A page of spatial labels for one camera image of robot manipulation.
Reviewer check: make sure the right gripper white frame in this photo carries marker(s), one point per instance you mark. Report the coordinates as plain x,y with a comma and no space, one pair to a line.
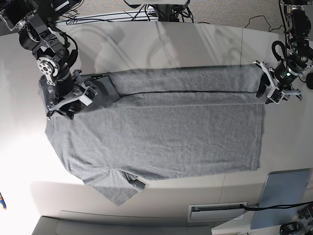
67,97

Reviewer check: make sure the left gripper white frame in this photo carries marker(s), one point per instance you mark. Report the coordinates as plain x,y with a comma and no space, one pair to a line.
276,83

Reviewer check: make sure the grey T-shirt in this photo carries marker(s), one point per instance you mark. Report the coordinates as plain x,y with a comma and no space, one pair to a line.
162,124

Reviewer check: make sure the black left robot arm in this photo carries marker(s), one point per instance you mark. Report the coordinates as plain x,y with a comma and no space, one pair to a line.
295,56

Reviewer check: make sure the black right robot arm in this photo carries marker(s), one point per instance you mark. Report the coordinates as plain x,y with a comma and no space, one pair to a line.
35,22

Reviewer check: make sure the black round puck device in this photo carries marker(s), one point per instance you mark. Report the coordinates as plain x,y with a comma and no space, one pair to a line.
309,81

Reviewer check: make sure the blue-grey flat panel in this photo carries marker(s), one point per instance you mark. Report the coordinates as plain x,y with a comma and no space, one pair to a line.
281,188

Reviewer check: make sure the blue orange tool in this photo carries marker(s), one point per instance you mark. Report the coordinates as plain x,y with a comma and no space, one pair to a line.
2,202

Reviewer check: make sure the black teal device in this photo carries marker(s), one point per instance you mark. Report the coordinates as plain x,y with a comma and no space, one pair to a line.
291,228

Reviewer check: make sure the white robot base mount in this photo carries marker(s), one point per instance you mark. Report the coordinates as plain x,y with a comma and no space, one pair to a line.
165,10

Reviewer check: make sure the white cable outlet box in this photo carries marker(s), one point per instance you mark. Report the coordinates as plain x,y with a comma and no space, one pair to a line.
215,212

